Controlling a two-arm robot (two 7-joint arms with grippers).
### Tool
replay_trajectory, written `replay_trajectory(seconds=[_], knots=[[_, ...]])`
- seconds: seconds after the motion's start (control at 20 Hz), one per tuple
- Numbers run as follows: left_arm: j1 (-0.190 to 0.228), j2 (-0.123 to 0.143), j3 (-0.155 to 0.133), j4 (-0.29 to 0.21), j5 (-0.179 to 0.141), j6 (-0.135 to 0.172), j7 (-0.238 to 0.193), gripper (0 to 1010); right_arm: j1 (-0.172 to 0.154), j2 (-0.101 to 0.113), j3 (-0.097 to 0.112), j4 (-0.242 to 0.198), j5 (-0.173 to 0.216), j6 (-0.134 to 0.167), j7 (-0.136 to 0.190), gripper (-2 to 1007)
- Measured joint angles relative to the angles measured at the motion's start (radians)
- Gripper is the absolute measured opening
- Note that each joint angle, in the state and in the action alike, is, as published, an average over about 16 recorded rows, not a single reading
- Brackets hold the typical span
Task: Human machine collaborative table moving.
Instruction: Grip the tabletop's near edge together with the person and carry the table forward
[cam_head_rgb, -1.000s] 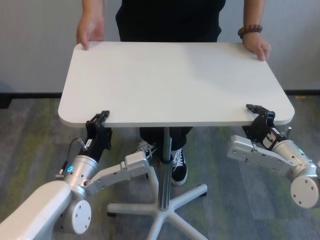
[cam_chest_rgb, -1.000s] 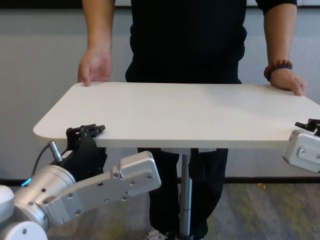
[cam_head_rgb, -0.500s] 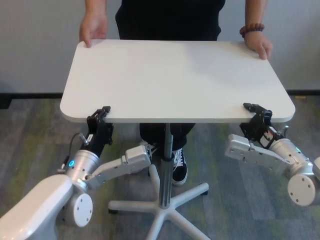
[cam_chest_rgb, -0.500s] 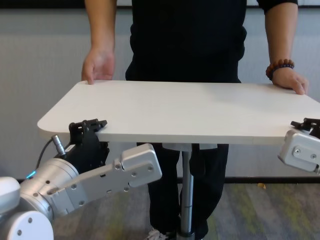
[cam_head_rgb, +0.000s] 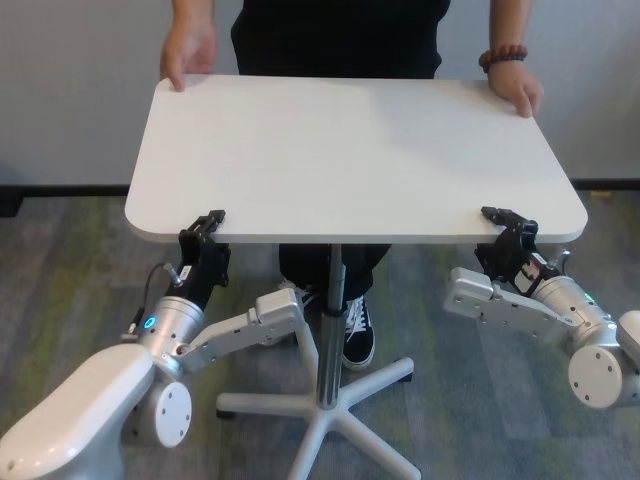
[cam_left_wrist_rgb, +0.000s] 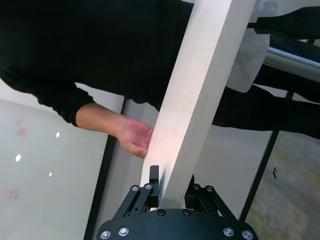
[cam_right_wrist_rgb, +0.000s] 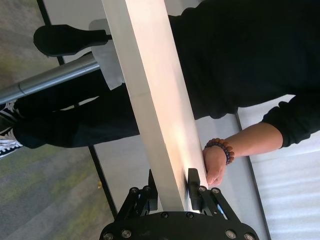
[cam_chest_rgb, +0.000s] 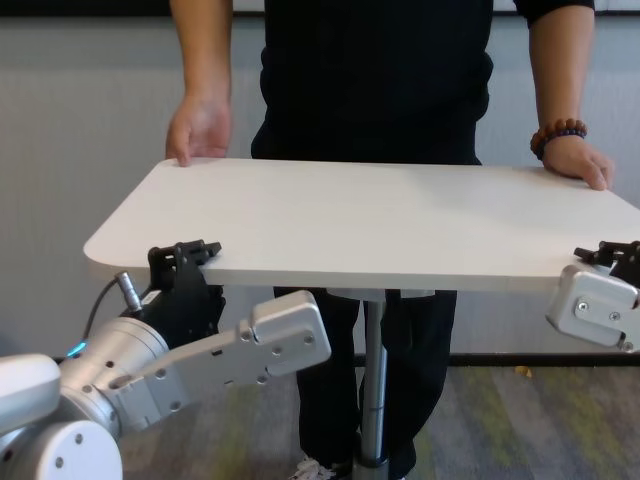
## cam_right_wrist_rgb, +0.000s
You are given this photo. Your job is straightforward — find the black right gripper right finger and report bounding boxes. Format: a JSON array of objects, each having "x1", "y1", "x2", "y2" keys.
[{"x1": 187, "y1": 168, "x2": 236, "y2": 221}]

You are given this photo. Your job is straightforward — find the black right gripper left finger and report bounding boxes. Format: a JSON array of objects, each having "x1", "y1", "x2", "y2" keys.
[{"x1": 116, "y1": 168, "x2": 159, "y2": 221}]

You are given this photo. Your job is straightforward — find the white table top board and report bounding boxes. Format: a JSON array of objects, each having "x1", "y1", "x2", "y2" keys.
[{"x1": 101, "y1": 0, "x2": 210, "y2": 213}]

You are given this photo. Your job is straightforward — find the person left forearm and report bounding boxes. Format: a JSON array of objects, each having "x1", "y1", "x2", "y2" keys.
[{"x1": 226, "y1": 122, "x2": 285, "y2": 161}]

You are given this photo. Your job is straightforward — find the person left hand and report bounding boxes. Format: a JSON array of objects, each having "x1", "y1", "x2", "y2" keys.
[{"x1": 202, "y1": 146, "x2": 228, "y2": 186}]

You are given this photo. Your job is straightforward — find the black framed whiteboard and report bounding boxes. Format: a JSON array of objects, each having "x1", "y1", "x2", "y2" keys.
[{"x1": 236, "y1": 94, "x2": 320, "y2": 240}]

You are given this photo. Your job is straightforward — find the black trousers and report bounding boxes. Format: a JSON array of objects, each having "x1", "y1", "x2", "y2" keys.
[{"x1": 12, "y1": 48, "x2": 141, "y2": 149}]

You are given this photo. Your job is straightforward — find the white under-table mounting plate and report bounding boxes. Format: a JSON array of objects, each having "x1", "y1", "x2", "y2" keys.
[{"x1": 88, "y1": 18, "x2": 125, "y2": 91}]

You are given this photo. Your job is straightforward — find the person in black shirt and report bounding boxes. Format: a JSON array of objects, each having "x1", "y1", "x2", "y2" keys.
[{"x1": 167, "y1": 0, "x2": 320, "y2": 151}]

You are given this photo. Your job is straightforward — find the black white patterned sneaker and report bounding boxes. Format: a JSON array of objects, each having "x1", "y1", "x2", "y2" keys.
[
  {"x1": 0, "y1": 126, "x2": 25, "y2": 160},
  {"x1": 0, "y1": 99, "x2": 20, "y2": 121}
]

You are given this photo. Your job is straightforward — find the grey metal table leg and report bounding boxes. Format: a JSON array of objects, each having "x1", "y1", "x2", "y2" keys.
[{"x1": 0, "y1": 56, "x2": 101, "y2": 100}]

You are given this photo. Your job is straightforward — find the black wall baseboard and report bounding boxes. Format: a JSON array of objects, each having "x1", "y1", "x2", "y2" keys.
[{"x1": 36, "y1": 0, "x2": 120, "y2": 220}]

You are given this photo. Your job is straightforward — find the dark blue bead bracelet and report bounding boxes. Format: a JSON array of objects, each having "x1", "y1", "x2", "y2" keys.
[{"x1": 219, "y1": 144, "x2": 233, "y2": 166}]

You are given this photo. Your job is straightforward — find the brown wooden bead bracelet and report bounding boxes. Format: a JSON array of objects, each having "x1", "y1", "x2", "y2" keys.
[{"x1": 204, "y1": 138, "x2": 235, "y2": 161}]

